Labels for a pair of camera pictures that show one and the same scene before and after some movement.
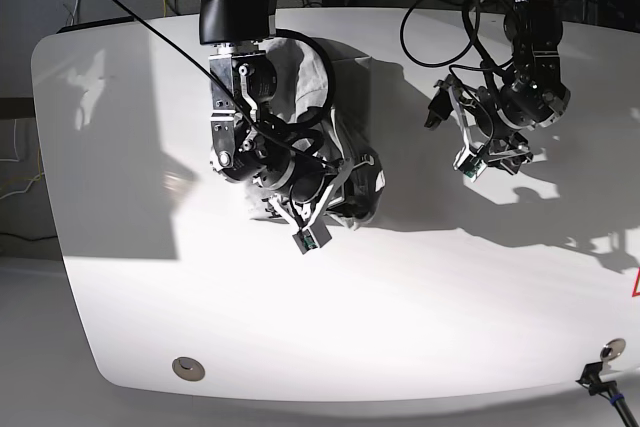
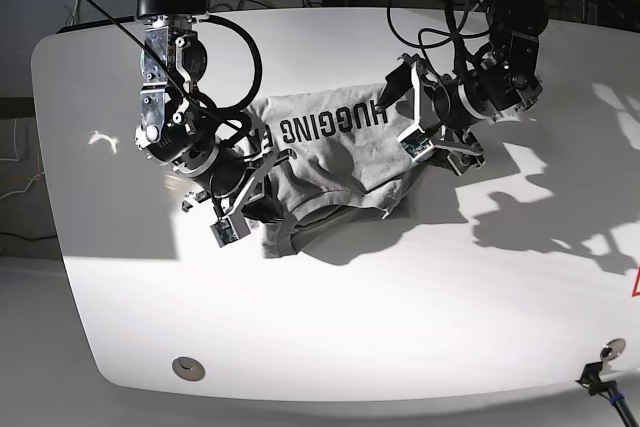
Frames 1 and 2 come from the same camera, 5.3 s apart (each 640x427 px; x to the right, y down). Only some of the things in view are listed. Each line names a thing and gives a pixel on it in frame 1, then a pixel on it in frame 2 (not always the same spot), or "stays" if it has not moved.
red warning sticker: x=636 y=288 stays
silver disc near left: x=188 y=369 stays
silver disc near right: x=613 y=349 stays
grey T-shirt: x=308 y=82 -> x=348 y=151
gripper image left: x=311 y=199 -> x=233 y=182
